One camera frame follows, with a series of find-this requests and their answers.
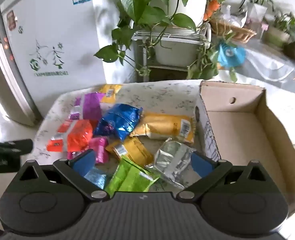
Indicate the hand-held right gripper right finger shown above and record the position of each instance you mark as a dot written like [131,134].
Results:
[202,165]

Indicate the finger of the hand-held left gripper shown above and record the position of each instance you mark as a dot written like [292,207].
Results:
[15,146]

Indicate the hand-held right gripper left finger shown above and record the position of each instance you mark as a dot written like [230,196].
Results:
[83,162]

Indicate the orange snack packet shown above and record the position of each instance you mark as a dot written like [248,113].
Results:
[75,135]

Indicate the silver foil snack packet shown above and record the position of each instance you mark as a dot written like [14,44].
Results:
[172,157]

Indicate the green snack packet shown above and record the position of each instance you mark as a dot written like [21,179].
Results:
[130,177]

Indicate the cardboard box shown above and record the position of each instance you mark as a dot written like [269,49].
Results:
[237,130]

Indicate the large yellow snack packet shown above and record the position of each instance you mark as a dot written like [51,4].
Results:
[162,126]

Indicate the light blue snack packet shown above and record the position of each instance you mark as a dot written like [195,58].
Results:
[97,177]

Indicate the pink snack packet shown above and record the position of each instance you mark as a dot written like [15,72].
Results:
[100,147]

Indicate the blue foil snack packet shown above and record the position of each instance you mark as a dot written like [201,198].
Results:
[120,122]

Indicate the purple snack packet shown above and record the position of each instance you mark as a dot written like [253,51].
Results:
[90,106]

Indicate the small yellow barcode packet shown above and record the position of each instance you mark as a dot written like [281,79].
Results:
[110,90]

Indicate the wide white plant pot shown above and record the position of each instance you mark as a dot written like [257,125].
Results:
[177,52]

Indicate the white refrigerator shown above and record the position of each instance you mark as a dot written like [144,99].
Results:
[50,30]

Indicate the table with plastic cover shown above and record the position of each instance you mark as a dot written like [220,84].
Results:
[275,67]

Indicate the white metal plant rack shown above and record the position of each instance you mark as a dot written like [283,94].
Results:
[167,36]

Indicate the wicker basket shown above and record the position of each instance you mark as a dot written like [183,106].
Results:
[237,33]

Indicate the dark brown pot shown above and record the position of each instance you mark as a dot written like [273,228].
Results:
[291,50]

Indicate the plant in green pot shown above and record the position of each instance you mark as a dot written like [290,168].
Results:
[277,36]

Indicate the clear plastic bag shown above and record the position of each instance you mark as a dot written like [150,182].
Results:
[231,17]

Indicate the orange toy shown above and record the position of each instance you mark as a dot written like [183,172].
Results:
[211,7]

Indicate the round white plant pot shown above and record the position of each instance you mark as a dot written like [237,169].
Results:
[187,5]

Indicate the plant in square white pot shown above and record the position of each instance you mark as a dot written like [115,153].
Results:
[256,11]

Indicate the green pothos plant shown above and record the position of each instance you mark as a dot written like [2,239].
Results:
[135,0]

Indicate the grey door frame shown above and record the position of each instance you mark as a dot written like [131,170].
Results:
[10,80]

